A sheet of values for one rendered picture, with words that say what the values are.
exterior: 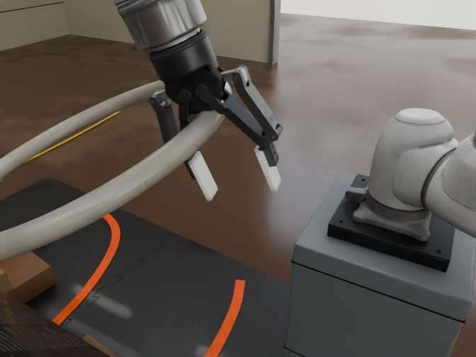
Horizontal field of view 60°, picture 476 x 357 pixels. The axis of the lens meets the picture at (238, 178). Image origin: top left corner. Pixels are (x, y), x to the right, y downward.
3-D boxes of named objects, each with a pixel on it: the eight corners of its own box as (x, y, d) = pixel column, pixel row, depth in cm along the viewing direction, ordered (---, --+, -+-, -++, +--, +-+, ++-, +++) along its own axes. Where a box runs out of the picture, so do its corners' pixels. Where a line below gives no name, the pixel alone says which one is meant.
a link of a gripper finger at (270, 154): (258, 129, 53) (280, 124, 51) (271, 161, 55) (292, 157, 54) (256, 134, 52) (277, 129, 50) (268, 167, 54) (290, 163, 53)
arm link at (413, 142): (396, 171, 112) (414, 94, 101) (455, 203, 99) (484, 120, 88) (353, 187, 105) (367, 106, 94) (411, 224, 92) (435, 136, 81)
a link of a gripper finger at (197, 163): (191, 161, 57) (187, 162, 57) (211, 201, 60) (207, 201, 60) (200, 150, 59) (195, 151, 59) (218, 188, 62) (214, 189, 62)
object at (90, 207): (-154, 311, 50) (-174, 294, 49) (42, 137, 92) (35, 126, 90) (210, 205, 37) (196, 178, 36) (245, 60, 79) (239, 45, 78)
